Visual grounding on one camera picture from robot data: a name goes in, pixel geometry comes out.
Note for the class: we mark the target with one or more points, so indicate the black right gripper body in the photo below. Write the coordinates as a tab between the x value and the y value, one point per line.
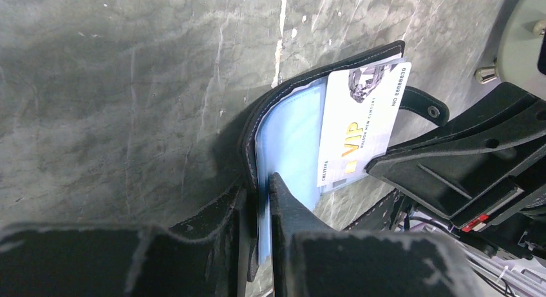
513	228

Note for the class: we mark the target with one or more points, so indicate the white VIP credit card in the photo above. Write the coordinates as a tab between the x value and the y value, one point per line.
360	108

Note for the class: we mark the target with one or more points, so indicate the cream cylinder orange face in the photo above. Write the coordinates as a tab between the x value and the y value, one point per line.
521	55

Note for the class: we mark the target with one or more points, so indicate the black card holder wallet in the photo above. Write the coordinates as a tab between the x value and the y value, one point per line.
283	131

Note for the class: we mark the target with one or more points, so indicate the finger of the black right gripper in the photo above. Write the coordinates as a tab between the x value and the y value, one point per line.
456	180

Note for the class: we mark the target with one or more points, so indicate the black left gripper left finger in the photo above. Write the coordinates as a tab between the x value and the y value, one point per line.
200	256

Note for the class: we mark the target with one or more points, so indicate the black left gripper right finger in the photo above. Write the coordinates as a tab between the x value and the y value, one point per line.
310	258

